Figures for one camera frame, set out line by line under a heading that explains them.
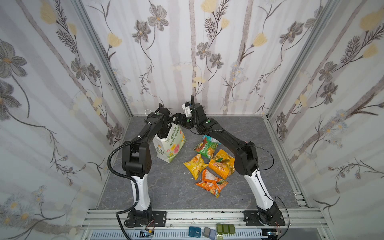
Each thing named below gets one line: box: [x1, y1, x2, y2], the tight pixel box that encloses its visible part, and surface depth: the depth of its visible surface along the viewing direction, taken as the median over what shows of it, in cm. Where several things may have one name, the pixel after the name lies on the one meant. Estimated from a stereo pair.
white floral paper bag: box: [153, 122, 187, 164], surface depth 86 cm
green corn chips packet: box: [193, 137, 218, 160], surface depth 99 cm
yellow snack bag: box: [208, 149, 236, 180], surface depth 89 cm
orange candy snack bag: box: [195, 169, 229, 198], surface depth 84 cm
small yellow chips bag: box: [183, 153, 209, 180], surface depth 91 cm
